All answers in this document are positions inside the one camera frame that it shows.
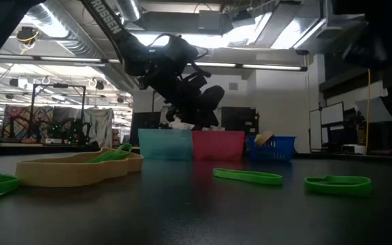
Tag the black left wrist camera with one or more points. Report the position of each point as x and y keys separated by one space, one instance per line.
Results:
x=182 y=47

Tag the silver round ceiling duct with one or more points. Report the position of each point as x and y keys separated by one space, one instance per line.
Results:
x=129 y=9

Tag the long ceiling light bar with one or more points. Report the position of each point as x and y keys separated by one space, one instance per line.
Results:
x=271 y=67

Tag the colourful patterned cloth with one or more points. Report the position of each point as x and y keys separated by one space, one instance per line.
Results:
x=19 y=114

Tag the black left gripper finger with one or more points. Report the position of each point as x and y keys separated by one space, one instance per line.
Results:
x=214 y=97
x=199 y=117

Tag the wide tan rubber band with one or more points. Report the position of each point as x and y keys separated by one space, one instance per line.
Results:
x=66 y=173
x=264 y=137

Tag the blue slotted plastic basket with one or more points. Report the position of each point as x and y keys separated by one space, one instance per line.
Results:
x=279 y=149

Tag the grey ceiling box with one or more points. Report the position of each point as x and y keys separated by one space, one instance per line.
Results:
x=209 y=21

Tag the pink plastic basket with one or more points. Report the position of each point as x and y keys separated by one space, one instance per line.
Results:
x=218 y=145

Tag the white board on stand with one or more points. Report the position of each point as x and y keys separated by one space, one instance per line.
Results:
x=330 y=115

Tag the black monitor screen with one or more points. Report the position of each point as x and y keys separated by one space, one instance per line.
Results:
x=144 y=120

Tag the grey angled panel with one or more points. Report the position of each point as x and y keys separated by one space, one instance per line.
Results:
x=374 y=110

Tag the small white box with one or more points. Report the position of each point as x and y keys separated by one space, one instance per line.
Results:
x=354 y=149

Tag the grey hanging cloth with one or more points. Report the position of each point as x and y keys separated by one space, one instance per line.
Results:
x=100 y=126

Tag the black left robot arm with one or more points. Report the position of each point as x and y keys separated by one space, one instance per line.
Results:
x=111 y=25

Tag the tall black frame stand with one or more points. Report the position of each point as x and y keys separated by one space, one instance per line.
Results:
x=60 y=85

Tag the black square panel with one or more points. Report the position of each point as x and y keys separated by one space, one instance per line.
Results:
x=238 y=119

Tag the background robot with green lights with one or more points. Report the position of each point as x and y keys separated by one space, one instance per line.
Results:
x=66 y=131

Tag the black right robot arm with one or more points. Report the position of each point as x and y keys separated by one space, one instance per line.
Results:
x=386 y=17

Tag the teal plastic basket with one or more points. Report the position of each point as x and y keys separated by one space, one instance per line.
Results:
x=165 y=144

